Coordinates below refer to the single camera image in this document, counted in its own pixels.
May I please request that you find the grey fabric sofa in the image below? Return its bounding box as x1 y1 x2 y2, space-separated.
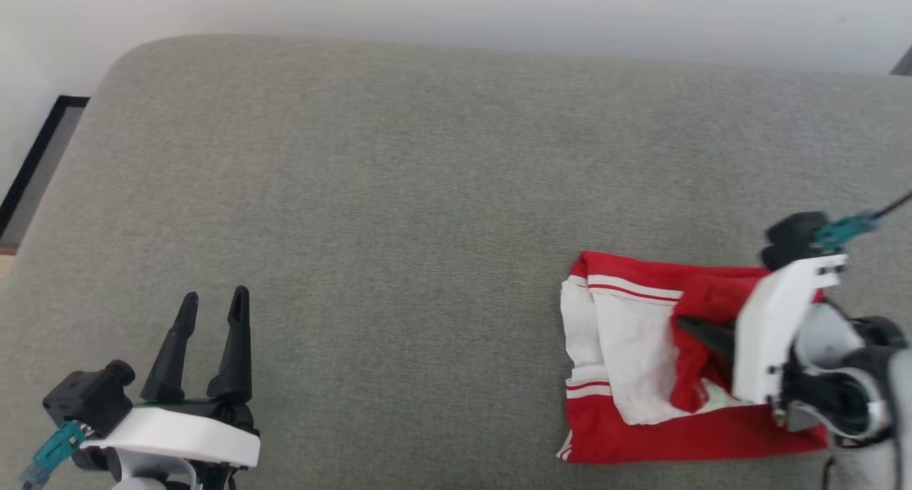
0 34 912 490

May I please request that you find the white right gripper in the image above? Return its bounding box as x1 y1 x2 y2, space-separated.
675 255 849 405

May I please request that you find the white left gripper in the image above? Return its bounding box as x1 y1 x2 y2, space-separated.
83 286 261 470

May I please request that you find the red and white shirt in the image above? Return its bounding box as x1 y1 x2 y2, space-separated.
557 251 834 465

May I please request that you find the black framed panel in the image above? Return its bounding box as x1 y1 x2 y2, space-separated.
0 95 91 256

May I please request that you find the left cable with teal plug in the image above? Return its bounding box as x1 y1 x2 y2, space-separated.
20 420 88 490

